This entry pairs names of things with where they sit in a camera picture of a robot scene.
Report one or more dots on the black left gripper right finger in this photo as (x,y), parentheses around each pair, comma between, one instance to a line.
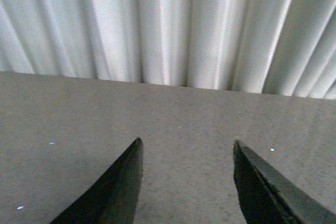
(267,196)

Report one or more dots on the white pleated curtain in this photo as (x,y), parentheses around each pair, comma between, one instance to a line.
(284,47)

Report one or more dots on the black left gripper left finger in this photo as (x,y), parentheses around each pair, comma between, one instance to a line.
(113,198)

